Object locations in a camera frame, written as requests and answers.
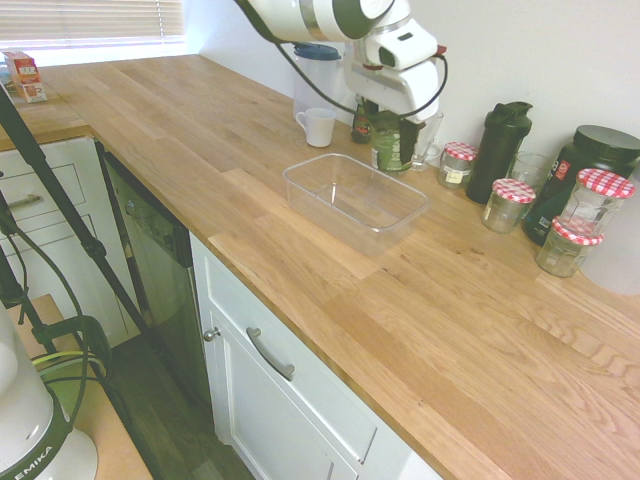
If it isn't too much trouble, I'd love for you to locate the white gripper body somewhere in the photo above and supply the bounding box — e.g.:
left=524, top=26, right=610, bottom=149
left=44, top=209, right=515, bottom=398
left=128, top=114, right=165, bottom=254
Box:
left=343, top=58, right=442, bottom=125

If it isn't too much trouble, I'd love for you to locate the clear bottle with green lid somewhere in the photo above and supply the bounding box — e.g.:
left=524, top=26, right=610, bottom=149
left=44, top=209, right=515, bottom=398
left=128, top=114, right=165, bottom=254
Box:
left=370, top=109, right=414, bottom=175

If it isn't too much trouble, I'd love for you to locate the clear rectangular plastic container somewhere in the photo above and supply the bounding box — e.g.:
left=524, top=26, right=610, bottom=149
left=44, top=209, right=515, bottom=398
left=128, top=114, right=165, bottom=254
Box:
left=282, top=152, right=431, bottom=259

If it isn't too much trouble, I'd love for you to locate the tall clear drinking glass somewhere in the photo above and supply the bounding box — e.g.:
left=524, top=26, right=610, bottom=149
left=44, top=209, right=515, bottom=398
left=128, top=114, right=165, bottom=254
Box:
left=417, top=110, right=445, bottom=151

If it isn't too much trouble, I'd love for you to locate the spice jar with dark lid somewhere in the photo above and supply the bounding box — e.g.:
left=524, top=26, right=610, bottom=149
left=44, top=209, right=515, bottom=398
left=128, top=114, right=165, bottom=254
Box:
left=350, top=95, right=375, bottom=145

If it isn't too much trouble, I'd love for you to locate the glass jar red checked lid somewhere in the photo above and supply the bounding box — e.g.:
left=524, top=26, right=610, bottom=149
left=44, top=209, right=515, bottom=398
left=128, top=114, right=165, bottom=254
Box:
left=437, top=141, right=479, bottom=191
left=557, top=168, right=636, bottom=237
left=481, top=178, right=537, bottom=235
left=534, top=217, right=605, bottom=279

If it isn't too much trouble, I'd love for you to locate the white plastic mug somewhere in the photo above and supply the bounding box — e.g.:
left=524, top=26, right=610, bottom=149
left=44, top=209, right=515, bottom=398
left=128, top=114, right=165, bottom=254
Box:
left=294, top=106, right=338, bottom=148

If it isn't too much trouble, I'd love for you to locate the clear pitcher with teal lid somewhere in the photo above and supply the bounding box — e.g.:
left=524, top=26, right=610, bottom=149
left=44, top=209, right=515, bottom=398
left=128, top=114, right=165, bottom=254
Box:
left=292, top=42, right=346, bottom=124

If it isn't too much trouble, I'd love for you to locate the dark green shaker bottle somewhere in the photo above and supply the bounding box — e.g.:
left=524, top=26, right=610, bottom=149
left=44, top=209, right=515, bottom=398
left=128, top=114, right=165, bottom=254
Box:
left=464, top=101, right=534, bottom=205

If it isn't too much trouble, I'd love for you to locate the short clear drinking glass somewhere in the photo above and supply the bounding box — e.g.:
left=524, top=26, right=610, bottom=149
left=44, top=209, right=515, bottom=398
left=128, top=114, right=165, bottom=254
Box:
left=509, top=151, right=552, bottom=194

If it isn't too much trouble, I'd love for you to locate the dark Vega Sport tub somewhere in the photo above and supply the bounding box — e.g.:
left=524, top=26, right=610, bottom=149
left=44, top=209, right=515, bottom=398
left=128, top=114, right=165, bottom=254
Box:
left=522, top=124, right=640, bottom=247

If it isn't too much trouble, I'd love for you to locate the dark built-in dishwasher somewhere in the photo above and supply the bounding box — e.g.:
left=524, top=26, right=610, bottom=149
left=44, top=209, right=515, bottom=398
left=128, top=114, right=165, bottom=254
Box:
left=97, top=142, right=211, bottom=406

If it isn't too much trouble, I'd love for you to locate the white window blind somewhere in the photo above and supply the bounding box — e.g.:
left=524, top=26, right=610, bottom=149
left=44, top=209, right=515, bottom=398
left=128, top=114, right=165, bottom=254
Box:
left=0, top=0, right=186, bottom=51

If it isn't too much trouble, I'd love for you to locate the white kitchen base cabinet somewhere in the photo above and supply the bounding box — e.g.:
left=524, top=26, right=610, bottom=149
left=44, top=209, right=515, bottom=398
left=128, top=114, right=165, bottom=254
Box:
left=189, top=232, right=441, bottom=480

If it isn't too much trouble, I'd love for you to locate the red and white carton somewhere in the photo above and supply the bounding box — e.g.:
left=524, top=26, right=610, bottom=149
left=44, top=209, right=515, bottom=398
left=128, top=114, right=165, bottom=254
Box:
left=1, top=49, right=49, bottom=105

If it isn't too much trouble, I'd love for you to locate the black camera cable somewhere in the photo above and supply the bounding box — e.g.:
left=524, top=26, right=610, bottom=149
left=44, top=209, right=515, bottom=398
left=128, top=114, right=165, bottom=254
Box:
left=277, top=40, right=450, bottom=124

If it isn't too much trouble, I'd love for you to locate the silver cabinet bar handle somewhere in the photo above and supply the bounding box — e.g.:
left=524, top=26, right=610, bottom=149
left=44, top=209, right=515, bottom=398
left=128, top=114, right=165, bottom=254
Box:
left=245, top=327, right=296, bottom=382

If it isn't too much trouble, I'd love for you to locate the black camera tripod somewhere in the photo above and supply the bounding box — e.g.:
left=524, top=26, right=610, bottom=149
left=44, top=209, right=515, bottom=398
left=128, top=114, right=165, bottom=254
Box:
left=0, top=84, right=211, bottom=406
left=0, top=137, right=141, bottom=351

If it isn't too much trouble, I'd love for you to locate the silver drawer handle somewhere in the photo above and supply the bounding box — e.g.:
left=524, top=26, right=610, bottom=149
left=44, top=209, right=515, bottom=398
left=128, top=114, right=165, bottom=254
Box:
left=7, top=193, right=44, bottom=211

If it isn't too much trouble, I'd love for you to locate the dark looped cable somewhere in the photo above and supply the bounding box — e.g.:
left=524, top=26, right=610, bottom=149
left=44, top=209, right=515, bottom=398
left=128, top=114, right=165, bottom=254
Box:
left=0, top=219, right=112, bottom=391

